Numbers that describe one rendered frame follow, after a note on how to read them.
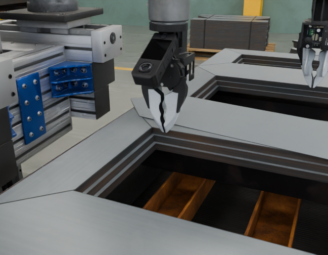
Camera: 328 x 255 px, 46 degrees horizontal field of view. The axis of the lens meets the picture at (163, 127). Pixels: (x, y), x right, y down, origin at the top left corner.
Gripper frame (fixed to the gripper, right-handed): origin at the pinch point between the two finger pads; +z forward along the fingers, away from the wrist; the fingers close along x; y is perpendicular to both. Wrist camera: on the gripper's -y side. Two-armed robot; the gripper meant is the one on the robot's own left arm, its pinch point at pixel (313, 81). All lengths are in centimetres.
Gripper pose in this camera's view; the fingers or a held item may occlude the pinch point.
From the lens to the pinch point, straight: 95.2
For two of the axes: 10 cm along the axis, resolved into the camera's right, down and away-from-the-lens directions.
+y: -4.0, 3.5, -8.5
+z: 0.0, 9.2, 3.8
